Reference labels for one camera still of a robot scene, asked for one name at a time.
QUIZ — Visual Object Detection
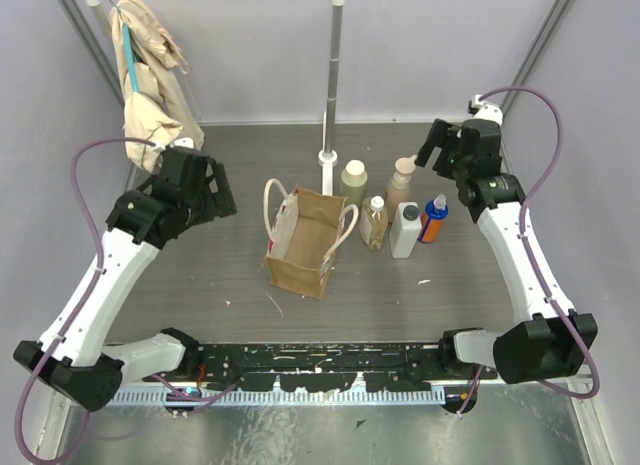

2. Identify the beige pump bottle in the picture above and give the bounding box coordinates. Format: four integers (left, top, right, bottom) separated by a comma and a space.
385, 155, 417, 223

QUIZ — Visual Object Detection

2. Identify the orange blue spray bottle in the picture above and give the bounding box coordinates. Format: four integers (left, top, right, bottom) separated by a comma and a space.
418, 194, 449, 243

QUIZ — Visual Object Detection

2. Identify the green bottle beige cap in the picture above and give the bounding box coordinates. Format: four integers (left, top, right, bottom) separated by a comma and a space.
340, 159, 368, 207

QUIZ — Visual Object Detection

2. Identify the white bottle grey cap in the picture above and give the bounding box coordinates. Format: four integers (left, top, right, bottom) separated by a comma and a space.
389, 202, 422, 259

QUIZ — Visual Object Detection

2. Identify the clear amber liquid bottle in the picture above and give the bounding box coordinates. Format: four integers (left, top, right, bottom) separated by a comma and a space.
359, 196, 389, 250

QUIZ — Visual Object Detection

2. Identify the brown canvas tote bag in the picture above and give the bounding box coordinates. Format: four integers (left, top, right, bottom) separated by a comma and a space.
263, 178, 359, 300

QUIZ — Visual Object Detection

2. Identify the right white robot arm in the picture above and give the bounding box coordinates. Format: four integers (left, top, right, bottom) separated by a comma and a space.
415, 117, 598, 384

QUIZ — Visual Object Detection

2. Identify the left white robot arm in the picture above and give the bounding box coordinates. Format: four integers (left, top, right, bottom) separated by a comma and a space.
14, 146, 237, 412

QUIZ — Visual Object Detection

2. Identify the beige hanging cloth garment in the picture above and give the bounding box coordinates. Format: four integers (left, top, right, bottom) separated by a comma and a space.
110, 0, 205, 173

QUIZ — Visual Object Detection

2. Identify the metal clothes rack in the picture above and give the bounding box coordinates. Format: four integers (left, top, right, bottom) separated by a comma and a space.
84, 0, 345, 195

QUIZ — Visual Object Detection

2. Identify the blue clothes hanger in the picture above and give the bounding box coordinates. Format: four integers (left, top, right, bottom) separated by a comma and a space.
122, 23, 140, 93

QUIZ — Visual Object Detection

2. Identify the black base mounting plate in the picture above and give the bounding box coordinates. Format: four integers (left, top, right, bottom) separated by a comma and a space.
142, 342, 499, 392

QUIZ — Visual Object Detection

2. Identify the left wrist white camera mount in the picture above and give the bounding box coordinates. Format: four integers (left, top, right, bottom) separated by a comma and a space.
153, 137, 195, 153

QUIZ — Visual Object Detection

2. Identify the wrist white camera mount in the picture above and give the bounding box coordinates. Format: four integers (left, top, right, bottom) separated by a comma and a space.
153, 137, 195, 153
468, 95, 504, 127

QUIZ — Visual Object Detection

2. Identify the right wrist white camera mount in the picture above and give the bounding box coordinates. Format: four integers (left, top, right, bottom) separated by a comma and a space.
468, 95, 504, 127

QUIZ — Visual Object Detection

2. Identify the slotted cable duct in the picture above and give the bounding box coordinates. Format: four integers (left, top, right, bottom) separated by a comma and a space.
72, 388, 446, 407

